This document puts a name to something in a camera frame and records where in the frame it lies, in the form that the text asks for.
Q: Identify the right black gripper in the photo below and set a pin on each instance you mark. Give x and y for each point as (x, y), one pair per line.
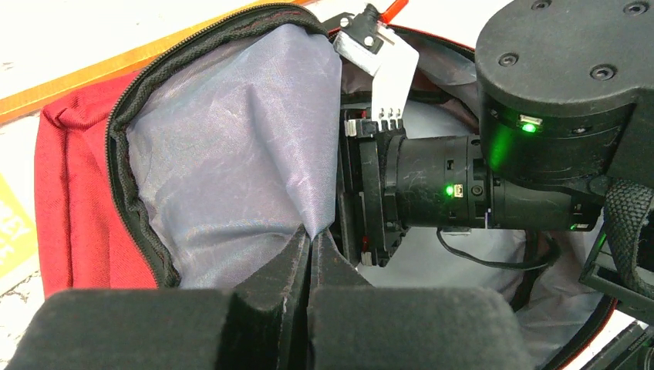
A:
(369, 229)

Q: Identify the orange green children's book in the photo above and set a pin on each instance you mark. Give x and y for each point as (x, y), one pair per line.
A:
(18, 236)

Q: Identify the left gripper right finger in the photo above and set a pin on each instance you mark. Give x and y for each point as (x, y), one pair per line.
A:
(354, 325)

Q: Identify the red student backpack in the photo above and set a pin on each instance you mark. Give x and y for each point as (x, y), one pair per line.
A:
(196, 172)

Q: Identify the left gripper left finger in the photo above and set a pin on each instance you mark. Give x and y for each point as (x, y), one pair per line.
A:
(260, 324)

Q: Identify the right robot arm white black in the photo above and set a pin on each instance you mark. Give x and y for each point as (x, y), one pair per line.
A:
(545, 125)

